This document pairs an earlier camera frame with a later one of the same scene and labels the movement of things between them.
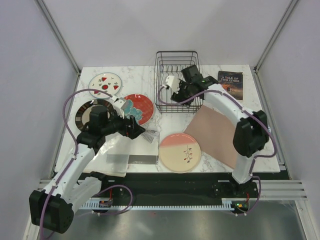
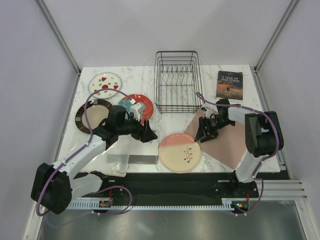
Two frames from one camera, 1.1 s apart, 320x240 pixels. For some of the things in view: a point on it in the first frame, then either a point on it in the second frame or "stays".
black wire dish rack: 170,64 stays
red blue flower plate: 140,106 stays
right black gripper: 179,97 → 203,134
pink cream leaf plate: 179,153 stays
